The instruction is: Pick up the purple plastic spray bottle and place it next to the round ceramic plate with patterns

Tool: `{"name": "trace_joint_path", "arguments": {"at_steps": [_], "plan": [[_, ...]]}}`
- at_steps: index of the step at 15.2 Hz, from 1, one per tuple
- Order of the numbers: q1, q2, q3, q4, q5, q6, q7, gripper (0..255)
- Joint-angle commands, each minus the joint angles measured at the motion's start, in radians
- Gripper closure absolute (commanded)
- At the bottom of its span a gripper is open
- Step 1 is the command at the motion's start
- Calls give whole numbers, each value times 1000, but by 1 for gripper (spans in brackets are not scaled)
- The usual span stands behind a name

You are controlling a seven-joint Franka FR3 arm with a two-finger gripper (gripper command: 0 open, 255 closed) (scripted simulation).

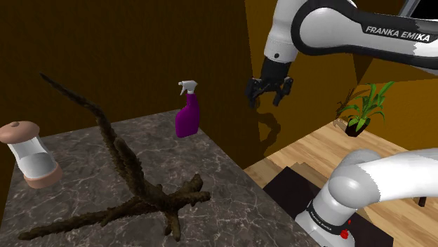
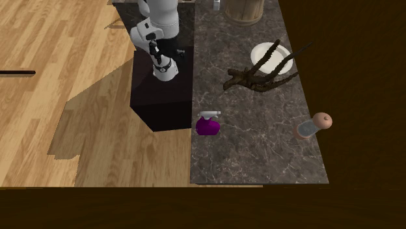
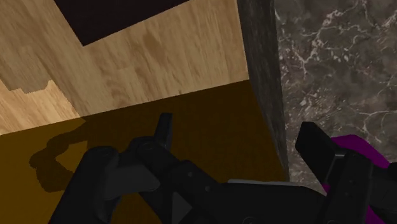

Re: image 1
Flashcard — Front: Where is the green potted plant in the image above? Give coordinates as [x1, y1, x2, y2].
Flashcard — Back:
[336, 81, 396, 138]

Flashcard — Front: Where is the dark brown branch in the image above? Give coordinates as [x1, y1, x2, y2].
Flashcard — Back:
[18, 72, 211, 242]

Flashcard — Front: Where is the dark robot stand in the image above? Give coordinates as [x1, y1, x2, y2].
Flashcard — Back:
[262, 166, 395, 247]

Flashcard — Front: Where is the clear shaker with tan caps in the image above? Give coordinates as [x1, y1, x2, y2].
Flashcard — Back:
[0, 121, 64, 189]

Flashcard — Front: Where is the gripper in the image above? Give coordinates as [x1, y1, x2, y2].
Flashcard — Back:
[244, 56, 294, 109]

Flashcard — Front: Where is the purple spray bottle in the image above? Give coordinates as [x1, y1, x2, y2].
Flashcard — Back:
[175, 79, 201, 139]

